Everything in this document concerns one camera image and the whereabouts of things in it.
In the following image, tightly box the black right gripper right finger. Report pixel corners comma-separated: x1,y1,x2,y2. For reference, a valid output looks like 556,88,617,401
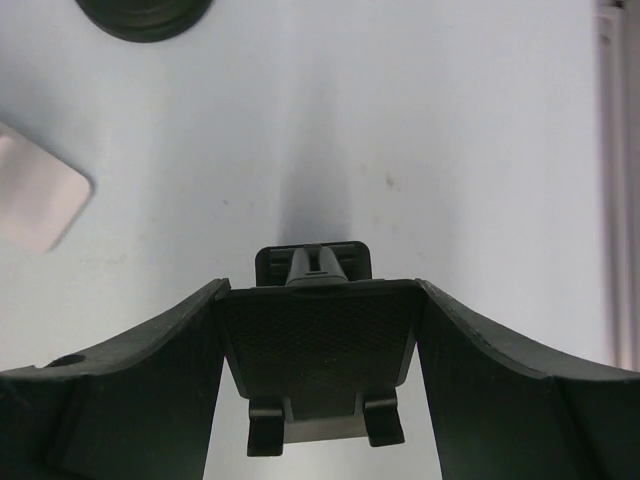
418,281,639,479

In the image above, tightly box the white folding phone stand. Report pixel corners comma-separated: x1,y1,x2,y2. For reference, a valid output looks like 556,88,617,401
1,124,93,254

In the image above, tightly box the black round-base clamp stand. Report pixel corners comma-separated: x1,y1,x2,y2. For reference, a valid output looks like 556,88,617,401
76,0,213,43

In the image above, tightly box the black folding phone stand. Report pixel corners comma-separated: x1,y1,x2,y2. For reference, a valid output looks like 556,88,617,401
214,242,425,457

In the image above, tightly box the right side aluminium rail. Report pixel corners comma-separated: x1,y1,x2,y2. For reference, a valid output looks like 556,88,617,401
595,1,639,370

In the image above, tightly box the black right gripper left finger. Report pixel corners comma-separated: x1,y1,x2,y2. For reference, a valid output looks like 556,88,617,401
1,279,230,479

